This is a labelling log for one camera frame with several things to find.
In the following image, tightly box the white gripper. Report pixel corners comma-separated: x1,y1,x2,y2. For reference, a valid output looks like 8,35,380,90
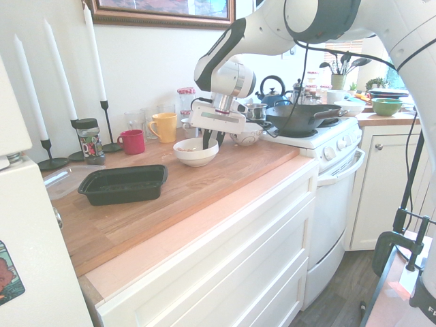
189,100,247,151

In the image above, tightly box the plain white bowl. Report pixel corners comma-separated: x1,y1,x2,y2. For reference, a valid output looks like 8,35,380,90
172,138,219,168

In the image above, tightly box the small white striped mug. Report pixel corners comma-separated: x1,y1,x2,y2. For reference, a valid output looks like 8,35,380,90
181,118,200,139

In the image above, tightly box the white bowl with swirl pattern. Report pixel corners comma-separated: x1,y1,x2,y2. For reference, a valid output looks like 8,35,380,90
230,123,264,146

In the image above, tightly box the yellow mug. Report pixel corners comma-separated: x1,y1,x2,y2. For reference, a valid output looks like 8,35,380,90
147,112,178,144

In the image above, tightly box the tall red checkered lid jar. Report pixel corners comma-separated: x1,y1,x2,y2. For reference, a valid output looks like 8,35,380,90
176,87,197,113

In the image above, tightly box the stainless steel pot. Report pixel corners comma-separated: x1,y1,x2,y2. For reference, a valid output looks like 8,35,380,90
244,103,269,121

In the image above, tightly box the blue kettle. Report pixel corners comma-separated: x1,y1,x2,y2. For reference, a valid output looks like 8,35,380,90
255,75,290,107

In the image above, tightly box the red mug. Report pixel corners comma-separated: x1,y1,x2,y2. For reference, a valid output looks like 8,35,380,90
116,129,146,155

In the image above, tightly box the black wok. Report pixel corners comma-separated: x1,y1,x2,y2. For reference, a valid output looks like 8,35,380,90
265,104,349,134

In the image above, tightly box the glass french press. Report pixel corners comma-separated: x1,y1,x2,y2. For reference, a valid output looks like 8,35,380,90
292,78,307,106

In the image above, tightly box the black plastic food container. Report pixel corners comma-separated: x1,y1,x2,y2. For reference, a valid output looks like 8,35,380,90
77,164,169,206

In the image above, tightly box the white drawer cabinet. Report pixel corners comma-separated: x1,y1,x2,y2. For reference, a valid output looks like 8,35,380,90
95,159,320,327

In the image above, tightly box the black lidded spice jar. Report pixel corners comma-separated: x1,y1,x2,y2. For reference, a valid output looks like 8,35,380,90
74,118,106,165

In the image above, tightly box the white round canister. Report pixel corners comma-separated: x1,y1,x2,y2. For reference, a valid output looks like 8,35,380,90
326,89,348,105

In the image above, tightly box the white stove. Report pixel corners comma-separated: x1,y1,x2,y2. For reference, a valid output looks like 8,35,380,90
260,114,366,311

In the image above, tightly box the pale green utensil crock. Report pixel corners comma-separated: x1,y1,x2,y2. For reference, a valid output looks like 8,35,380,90
330,74,347,91

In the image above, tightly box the wide white serving bowl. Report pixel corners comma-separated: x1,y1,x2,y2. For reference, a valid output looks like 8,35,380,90
333,99,367,117

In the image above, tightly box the white taper candle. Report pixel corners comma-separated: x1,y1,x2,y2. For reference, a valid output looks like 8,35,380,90
13,33,48,141
83,2,107,102
43,17,78,121

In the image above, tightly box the wooden window blind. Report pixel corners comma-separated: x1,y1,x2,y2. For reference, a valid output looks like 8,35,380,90
325,40,364,62

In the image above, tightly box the clear plastic lid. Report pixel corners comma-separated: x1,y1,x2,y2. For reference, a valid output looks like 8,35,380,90
42,164,106,201

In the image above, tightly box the green potted plant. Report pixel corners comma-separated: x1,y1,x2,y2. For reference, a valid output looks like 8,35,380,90
364,77,390,92

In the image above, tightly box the white cabinet with knob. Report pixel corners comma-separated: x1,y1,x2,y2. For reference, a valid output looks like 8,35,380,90
349,112,436,253

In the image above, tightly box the green bowl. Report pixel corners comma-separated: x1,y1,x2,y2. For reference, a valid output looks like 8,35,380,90
371,97,404,116

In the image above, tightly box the dark plate stack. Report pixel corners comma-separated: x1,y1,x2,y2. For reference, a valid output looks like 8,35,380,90
367,88,409,99

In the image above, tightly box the black stand pole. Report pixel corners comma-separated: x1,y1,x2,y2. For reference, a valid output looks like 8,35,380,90
396,112,426,219

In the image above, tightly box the black metal C-clamp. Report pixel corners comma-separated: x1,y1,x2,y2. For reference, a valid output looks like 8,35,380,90
371,207,432,277

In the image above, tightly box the white refrigerator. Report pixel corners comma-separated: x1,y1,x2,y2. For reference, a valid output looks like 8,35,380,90
0,54,95,327

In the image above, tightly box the wooden robot mounting table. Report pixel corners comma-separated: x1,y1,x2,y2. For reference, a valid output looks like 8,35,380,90
359,234,436,327

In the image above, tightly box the colourful fridge sticker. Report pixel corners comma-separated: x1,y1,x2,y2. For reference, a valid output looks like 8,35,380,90
0,240,27,306

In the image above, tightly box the framed picture, brown frame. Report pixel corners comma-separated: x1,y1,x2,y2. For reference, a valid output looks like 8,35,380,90
81,0,236,31

